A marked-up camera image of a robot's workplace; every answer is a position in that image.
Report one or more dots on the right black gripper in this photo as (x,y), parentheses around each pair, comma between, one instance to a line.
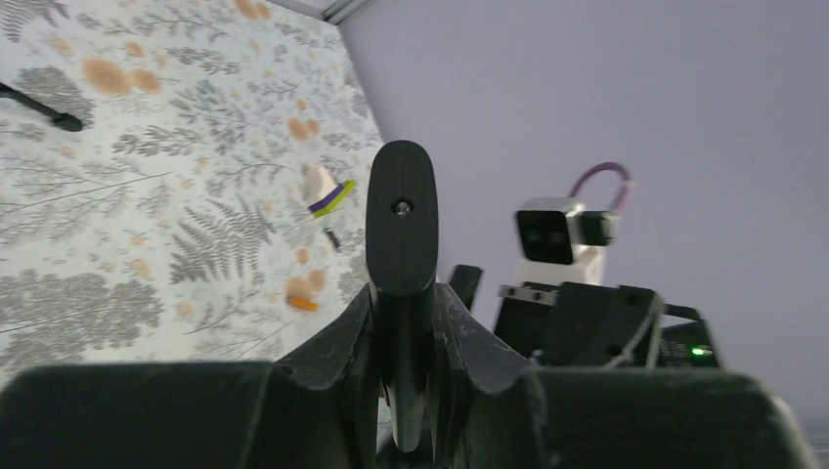
(572,324)

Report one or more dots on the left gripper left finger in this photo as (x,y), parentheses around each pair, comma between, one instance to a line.
(326,395)

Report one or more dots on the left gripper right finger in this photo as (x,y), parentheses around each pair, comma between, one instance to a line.
(483,395)

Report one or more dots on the orange battery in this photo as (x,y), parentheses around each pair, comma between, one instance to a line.
(301,303)

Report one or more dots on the small black battery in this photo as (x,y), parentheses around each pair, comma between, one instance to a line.
(333,238)

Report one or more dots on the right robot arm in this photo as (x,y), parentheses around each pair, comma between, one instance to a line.
(686,339)

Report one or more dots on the yellow purple sponge block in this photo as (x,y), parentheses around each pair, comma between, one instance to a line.
(322,193)

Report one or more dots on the black microphone tripod stand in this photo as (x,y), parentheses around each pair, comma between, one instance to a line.
(64,121)

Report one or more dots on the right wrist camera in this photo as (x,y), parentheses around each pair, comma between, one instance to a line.
(562,241)

